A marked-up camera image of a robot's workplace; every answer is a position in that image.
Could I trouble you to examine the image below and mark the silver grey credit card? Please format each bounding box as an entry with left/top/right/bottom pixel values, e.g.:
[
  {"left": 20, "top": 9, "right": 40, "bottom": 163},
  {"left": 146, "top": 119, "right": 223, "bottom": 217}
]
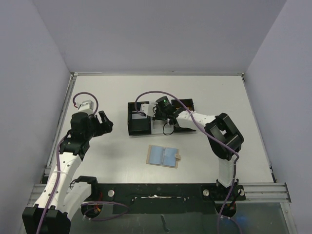
[{"left": 131, "top": 114, "right": 147, "bottom": 119}]

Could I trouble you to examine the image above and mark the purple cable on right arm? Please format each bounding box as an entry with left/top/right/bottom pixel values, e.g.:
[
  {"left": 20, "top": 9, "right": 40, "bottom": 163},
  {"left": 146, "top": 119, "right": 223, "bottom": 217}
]
[{"left": 135, "top": 90, "right": 239, "bottom": 171}]

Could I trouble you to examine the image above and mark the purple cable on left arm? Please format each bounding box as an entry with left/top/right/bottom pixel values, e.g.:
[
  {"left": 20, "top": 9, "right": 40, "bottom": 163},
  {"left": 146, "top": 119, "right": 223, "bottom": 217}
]
[{"left": 36, "top": 92, "right": 130, "bottom": 234}]

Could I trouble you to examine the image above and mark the black strap loop on gripper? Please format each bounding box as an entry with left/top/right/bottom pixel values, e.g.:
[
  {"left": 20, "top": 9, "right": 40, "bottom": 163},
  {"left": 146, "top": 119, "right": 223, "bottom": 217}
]
[{"left": 162, "top": 121, "right": 175, "bottom": 135}]

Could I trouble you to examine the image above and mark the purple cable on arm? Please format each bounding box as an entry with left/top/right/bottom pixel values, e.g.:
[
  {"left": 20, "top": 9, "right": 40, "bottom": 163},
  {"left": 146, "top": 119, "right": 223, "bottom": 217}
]
[
  {"left": 36, "top": 92, "right": 130, "bottom": 234},
  {"left": 135, "top": 90, "right": 239, "bottom": 171}
]

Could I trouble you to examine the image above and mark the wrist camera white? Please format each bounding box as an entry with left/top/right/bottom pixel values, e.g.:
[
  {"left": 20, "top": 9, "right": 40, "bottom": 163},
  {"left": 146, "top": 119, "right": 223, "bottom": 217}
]
[
  {"left": 78, "top": 100, "right": 94, "bottom": 115},
  {"left": 140, "top": 103, "right": 156, "bottom": 117}
]

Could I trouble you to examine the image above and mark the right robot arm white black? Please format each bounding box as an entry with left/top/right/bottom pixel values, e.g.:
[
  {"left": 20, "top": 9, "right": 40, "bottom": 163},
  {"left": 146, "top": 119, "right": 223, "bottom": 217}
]
[{"left": 153, "top": 96, "right": 244, "bottom": 199}]

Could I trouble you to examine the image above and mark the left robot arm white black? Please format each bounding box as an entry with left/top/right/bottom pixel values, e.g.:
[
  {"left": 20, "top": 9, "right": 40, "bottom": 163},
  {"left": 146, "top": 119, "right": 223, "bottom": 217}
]
[{"left": 22, "top": 111, "right": 114, "bottom": 234}]

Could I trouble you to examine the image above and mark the black white card tray organizer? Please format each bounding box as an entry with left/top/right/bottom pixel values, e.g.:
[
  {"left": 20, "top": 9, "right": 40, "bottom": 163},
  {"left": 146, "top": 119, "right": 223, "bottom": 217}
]
[{"left": 127, "top": 102, "right": 194, "bottom": 136}]

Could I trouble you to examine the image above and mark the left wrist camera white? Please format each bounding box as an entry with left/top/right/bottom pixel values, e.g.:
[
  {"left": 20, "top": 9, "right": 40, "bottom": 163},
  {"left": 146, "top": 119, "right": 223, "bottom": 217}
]
[{"left": 78, "top": 100, "right": 94, "bottom": 115}]

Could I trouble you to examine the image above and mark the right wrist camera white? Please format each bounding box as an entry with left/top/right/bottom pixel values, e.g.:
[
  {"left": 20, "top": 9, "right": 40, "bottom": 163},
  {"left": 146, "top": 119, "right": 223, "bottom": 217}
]
[{"left": 140, "top": 103, "right": 156, "bottom": 117}]

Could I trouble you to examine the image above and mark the aluminium frame rail front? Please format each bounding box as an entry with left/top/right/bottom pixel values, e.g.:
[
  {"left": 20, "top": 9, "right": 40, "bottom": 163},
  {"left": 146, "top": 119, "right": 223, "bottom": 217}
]
[{"left": 28, "top": 182, "right": 292, "bottom": 205}]

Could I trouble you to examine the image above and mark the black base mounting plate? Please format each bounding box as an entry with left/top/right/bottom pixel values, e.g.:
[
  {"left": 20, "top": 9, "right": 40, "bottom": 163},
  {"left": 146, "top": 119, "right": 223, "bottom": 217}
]
[{"left": 87, "top": 183, "right": 246, "bottom": 215}]

